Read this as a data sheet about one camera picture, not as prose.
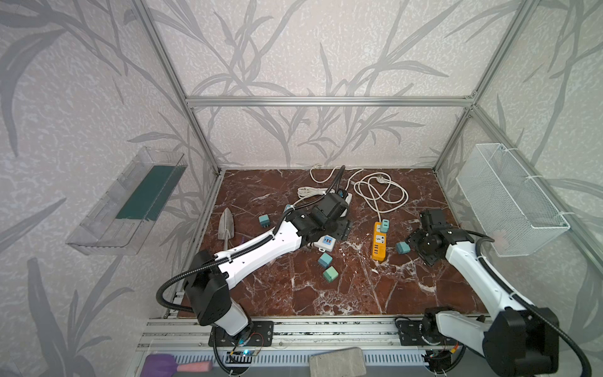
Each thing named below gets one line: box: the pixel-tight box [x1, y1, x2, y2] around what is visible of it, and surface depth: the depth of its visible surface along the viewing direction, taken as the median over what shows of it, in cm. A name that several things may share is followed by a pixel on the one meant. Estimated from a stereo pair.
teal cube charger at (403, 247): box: [395, 241, 411, 255], surface depth 93 cm
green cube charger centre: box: [322, 265, 339, 284], surface depth 86 cm
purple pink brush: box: [140, 353, 213, 377], surface depth 69 cm
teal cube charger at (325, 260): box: [317, 252, 333, 269], surface depth 90 cm
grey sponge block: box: [309, 347, 367, 377], surface depth 68 cm
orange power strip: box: [372, 219, 390, 262], surface depth 93 cm
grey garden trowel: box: [217, 207, 235, 251], surface depth 101 cm
